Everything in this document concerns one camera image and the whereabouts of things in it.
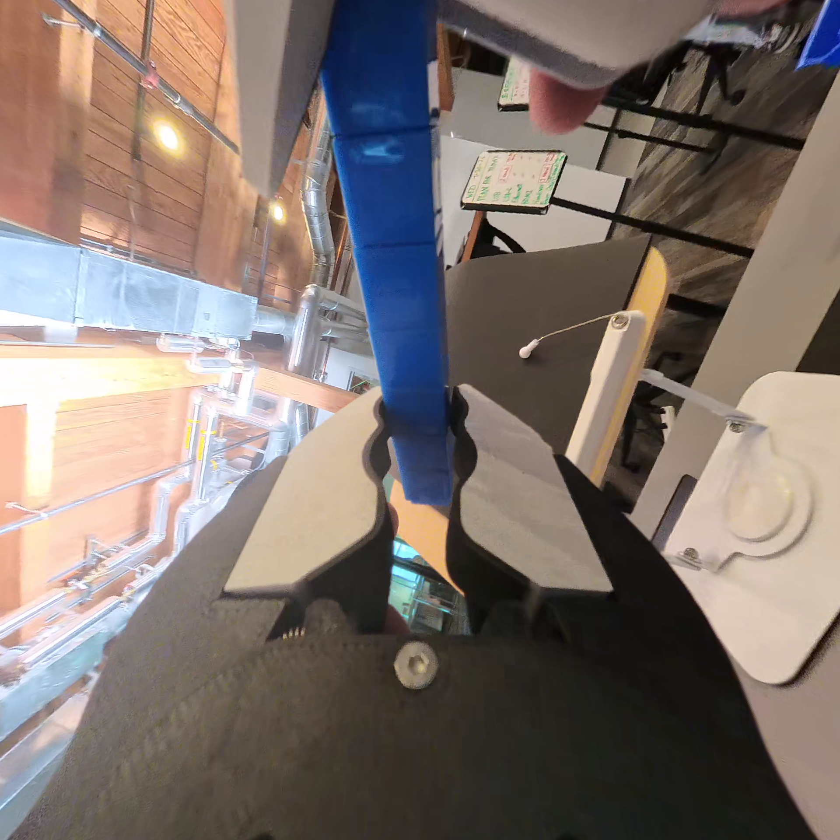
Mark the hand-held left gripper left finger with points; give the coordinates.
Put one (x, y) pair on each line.
(309, 525)

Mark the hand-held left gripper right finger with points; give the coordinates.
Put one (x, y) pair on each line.
(532, 525)

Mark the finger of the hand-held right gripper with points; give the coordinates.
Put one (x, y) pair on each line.
(282, 79)

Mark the long blue rectangular bar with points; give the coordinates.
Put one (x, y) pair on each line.
(394, 263)

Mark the blue plastic bin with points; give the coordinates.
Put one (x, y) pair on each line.
(820, 46)

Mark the person's right hand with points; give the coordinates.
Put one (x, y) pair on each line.
(565, 105)

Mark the whiteboard easel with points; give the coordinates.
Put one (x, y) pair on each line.
(515, 85)
(515, 181)

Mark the black backdrop board stand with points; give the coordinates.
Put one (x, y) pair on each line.
(551, 341)

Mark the wall spot lamp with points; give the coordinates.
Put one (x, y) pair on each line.
(277, 211)
(167, 134)

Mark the silver ceiling duct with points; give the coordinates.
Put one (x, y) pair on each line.
(315, 263)

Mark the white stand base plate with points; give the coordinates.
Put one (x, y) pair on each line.
(761, 525)

